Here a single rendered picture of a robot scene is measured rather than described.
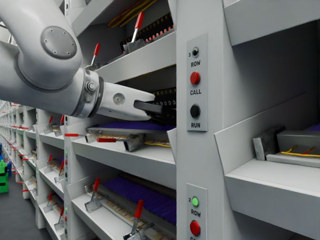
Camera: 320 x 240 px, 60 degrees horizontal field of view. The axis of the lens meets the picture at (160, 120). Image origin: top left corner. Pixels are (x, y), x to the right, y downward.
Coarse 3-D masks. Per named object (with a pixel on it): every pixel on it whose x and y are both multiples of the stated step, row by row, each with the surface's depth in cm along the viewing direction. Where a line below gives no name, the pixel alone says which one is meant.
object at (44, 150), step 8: (40, 112) 152; (48, 112) 154; (40, 120) 152; (48, 120) 154; (40, 144) 152; (48, 144) 154; (40, 152) 152; (48, 152) 154; (56, 152) 156; (40, 176) 152; (40, 184) 152; (40, 192) 151; (40, 216) 151; (40, 224) 151
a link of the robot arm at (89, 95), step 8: (88, 72) 45; (88, 80) 45; (96, 80) 45; (88, 88) 44; (96, 88) 45; (88, 96) 44; (96, 96) 46; (80, 104) 44; (88, 104) 44; (80, 112) 45; (88, 112) 45
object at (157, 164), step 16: (80, 128) 93; (176, 128) 40; (80, 144) 82; (96, 144) 73; (112, 144) 67; (176, 144) 40; (96, 160) 74; (112, 160) 63; (128, 160) 55; (144, 160) 49; (160, 160) 44; (176, 160) 40; (144, 176) 51; (160, 176) 45; (176, 176) 41
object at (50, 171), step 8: (40, 160) 151; (48, 160) 153; (56, 160) 149; (40, 168) 151; (48, 168) 138; (56, 168) 138; (48, 176) 130; (56, 176) 126; (48, 184) 133; (56, 184) 114; (56, 192) 117
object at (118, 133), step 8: (96, 128) 87; (104, 128) 82; (112, 128) 77; (104, 136) 76; (112, 136) 74; (120, 136) 69; (128, 136) 66; (152, 136) 55; (160, 136) 53; (152, 144) 53; (160, 144) 50
